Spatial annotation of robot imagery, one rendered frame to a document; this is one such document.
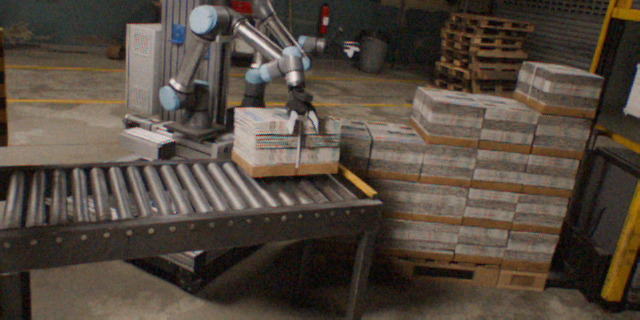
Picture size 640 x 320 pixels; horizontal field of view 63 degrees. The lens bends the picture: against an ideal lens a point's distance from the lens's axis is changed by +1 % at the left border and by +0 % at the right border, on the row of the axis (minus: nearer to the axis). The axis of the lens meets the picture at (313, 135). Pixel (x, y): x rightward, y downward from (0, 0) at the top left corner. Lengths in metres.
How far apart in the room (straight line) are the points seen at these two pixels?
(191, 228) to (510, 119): 1.83
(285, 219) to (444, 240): 1.42
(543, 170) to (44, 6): 7.47
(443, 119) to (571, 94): 0.68
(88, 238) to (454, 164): 1.93
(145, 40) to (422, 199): 1.73
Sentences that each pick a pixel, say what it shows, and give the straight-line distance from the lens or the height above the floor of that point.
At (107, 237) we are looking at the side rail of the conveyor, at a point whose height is 0.77.
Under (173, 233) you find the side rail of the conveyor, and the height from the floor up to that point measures 0.76.
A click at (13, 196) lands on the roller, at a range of 1.98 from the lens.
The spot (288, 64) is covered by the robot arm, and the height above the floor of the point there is 1.26.
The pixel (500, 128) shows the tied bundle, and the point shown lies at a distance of 2.96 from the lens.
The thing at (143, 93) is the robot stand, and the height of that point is 0.88.
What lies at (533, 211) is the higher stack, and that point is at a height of 0.50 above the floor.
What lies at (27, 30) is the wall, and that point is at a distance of 8.98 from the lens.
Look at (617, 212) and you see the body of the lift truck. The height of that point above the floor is 0.49.
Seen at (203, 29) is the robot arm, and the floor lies 1.33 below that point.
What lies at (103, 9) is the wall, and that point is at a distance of 8.94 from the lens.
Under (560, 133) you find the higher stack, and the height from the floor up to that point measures 0.97.
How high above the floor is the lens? 1.61
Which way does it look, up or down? 17 degrees down
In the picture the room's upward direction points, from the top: 7 degrees clockwise
